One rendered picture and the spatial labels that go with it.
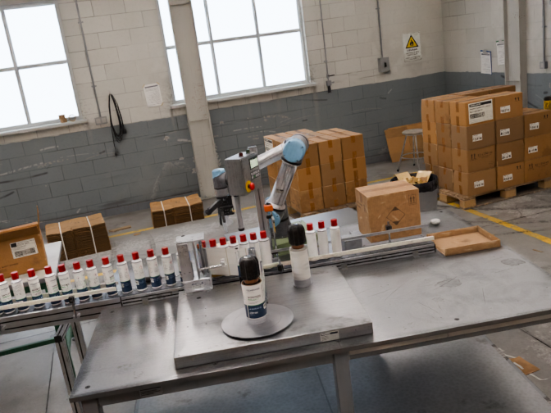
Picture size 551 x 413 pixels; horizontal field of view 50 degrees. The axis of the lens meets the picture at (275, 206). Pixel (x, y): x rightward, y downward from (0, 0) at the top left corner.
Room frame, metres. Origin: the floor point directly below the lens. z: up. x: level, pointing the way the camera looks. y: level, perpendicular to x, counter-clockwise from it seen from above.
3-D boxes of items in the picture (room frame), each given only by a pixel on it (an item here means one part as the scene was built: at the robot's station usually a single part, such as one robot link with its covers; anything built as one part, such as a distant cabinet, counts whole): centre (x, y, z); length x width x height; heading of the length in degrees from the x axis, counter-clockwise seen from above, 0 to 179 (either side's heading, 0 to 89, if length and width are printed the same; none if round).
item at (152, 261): (2.87, 0.66, 0.98); 0.05 x 0.05 x 0.20
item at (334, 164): (6.95, -0.52, 0.45); 1.20 x 0.84 x 0.89; 17
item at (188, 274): (2.80, 0.44, 1.01); 0.14 x 0.13 x 0.26; 95
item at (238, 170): (3.00, 0.14, 1.38); 0.17 x 0.10 x 0.19; 150
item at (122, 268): (2.85, 0.81, 0.98); 0.05 x 0.05 x 0.20
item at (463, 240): (3.01, -0.97, 0.85); 0.30 x 0.26 x 0.04; 95
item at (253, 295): (2.31, 0.14, 1.04); 0.09 x 0.09 x 0.29
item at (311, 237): (2.94, -0.16, 0.98); 0.05 x 0.05 x 0.20
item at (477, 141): (6.64, -2.46, 0.57); 1.20 x 0.85 x 1.14; 107
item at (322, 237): (2.95, -0.22, 0.98); 0.05 x 0.05 x 0.20
